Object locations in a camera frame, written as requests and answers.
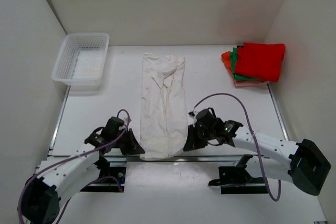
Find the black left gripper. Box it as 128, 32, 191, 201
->
113, 126, 145, 155

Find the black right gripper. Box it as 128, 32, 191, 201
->
184, 124, 215, 152

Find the white t shirt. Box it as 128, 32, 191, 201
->
140, 54, 188, 160

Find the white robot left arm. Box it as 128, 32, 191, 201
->
17, 116, 144, 223

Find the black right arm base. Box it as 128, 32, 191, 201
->
208, 155, 267, 195

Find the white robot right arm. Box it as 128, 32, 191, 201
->
183, 108, 331, 196

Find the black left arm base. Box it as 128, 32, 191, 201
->
81, 157, 127, 193

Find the pink folded t shirt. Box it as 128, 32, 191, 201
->
232, 76, 269, 88

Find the orange folded t shirt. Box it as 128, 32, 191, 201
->
221, 51, 233, 75

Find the green folded t shirt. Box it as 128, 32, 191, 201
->
229, 47, 256, 81

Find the red folded t shirt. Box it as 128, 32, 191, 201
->
234, 42, 286, 82

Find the white plastic basket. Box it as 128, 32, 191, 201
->
51, 33, 110, 87

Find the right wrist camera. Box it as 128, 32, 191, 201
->
188, 111, 199, 126

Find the aluminium table rail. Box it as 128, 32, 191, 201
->
106, 155, 241, 163

